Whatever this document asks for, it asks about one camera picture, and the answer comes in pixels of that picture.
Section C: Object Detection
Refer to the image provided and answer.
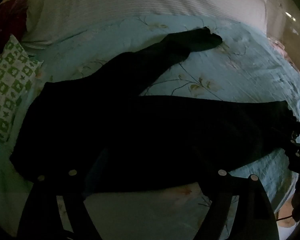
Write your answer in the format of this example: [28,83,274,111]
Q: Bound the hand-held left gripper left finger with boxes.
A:
[17,148,111,240]

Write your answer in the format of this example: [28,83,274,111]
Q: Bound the white striped blanket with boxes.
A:
[21,0,268,49]

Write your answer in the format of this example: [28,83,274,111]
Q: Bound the black cable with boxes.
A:
[276,211,294,222]

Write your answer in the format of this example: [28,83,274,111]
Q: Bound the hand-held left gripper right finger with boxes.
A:
[190,166,278,240]

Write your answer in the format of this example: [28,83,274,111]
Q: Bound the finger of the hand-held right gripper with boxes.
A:
[288,121,300,145]

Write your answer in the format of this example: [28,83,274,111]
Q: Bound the teal floral bed sheet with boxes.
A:
[0,15,300,240]

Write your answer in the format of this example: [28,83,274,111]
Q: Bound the black pants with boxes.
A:
[10,27,297,202]

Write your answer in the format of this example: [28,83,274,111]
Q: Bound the dark red cloth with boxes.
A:
[0,0,28,63]

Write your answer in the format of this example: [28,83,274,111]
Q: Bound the green white patterned pillow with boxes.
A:
[0,34,44,143]

